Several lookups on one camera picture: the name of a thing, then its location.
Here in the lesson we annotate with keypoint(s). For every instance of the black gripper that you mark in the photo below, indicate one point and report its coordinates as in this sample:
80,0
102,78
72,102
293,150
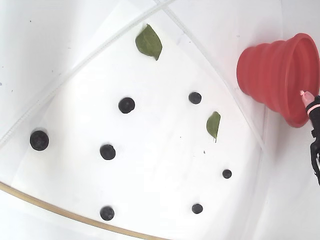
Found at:
314,113

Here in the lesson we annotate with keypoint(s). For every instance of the red collapsible silicone cup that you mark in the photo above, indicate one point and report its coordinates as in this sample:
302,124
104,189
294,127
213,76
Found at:
270,72

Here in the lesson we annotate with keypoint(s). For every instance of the small dark blueberry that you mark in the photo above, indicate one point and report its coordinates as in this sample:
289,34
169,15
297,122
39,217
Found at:
227,173

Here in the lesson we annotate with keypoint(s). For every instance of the small green leaf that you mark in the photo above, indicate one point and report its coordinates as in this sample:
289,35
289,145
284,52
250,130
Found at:
213,124

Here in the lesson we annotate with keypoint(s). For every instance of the white paper sheet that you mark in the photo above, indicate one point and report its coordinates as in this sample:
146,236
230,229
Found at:
155,120

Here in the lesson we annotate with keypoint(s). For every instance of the large green leaf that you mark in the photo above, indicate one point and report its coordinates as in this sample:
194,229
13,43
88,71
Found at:
148,42

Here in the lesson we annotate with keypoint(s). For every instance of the large dark blueberry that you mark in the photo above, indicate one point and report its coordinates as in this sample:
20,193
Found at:
39,140

